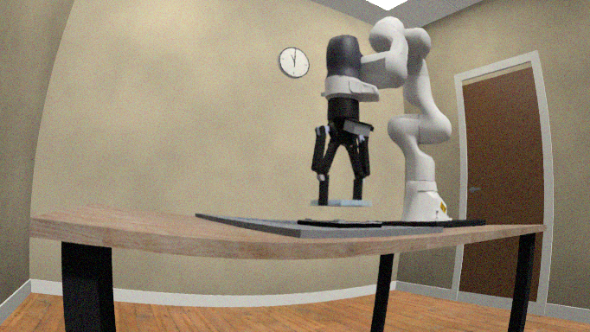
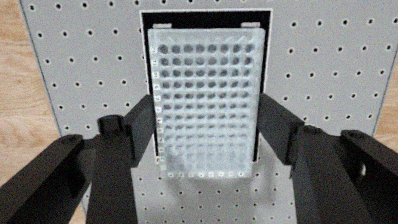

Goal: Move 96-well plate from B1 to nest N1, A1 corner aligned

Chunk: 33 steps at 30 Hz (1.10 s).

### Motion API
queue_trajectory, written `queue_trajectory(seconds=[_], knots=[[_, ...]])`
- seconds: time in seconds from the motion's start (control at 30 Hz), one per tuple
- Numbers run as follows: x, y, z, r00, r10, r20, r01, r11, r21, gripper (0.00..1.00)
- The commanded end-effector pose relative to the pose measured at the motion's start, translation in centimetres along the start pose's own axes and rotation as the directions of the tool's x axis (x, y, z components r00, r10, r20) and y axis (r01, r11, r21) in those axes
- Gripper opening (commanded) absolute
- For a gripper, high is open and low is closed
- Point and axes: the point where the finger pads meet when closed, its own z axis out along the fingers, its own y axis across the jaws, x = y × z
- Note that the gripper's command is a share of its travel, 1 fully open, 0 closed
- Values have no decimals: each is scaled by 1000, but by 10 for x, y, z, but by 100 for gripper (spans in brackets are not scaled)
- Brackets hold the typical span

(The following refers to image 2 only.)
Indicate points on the black rectangular plate holder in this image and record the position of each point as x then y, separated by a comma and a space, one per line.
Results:
208, 19

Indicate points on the clear well plate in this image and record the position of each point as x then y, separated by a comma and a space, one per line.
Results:
206, 85

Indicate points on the grey perforated base plate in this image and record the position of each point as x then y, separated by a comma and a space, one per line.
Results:
331, 63

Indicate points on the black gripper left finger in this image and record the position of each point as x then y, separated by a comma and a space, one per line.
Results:
40, 194

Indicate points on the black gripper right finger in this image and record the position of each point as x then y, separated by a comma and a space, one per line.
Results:
324, 168

